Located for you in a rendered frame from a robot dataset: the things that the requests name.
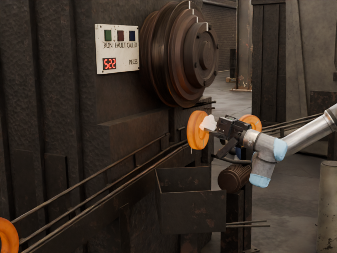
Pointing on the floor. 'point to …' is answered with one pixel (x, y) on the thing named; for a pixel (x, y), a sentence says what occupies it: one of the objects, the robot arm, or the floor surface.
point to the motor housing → (233, 205)
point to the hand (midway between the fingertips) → (198, 125)
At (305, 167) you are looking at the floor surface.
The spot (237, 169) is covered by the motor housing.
